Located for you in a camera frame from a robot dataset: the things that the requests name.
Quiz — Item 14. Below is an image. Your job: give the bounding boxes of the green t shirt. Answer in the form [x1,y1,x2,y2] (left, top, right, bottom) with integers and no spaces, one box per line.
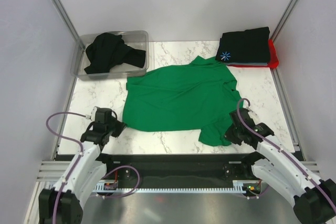
[122,56,241,146]

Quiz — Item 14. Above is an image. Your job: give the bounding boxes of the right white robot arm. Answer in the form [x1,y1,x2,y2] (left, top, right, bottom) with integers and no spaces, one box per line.
[225,119,335,223]

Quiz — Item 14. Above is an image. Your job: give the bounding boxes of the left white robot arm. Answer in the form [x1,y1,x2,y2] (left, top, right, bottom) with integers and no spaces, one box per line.
[38,118,127,223]

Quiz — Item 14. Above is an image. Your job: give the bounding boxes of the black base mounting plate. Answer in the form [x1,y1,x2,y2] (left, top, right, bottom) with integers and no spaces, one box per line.
[97,154,259,188]

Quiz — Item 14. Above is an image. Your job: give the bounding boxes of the crumpled black t shirt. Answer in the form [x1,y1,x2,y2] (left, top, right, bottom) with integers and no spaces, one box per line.
[85,33,146,74]

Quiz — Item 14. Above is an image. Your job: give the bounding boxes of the folded red t shirt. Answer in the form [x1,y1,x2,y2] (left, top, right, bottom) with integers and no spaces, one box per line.
[239,39,279,69]

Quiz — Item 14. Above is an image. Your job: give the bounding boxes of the folded black t shirt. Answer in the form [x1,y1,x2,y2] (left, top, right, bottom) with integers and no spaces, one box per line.
[215,27,270,63]

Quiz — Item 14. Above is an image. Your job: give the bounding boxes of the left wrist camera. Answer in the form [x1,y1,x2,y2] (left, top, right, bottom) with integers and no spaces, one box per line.
[90,106,118,123]

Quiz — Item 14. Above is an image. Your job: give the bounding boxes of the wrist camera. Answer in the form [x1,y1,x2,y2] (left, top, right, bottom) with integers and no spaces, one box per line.
[229,108,255,127]
[90,106,118,123]

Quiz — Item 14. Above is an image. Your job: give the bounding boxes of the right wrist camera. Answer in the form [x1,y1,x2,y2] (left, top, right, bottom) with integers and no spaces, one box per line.
[229,108,255,127]

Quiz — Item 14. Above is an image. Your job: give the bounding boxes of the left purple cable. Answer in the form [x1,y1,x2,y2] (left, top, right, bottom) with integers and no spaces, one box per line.
[46,112,141,224]

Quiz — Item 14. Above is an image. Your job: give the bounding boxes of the white slotted cable duct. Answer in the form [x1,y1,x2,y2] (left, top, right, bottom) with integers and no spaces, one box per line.
[92,180,263,195]

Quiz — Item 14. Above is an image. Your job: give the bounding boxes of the left aluminium frame post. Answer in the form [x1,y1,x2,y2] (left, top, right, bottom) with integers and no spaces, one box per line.
[35,0,81,42]

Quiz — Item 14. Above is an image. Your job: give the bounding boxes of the aluminium frame post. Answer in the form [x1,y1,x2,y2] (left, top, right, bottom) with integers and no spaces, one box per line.
[271,0,299,42]
[35,0,81,42]

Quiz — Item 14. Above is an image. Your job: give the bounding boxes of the right aluminium frame post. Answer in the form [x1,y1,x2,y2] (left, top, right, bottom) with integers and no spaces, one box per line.
[271,0,299,42]

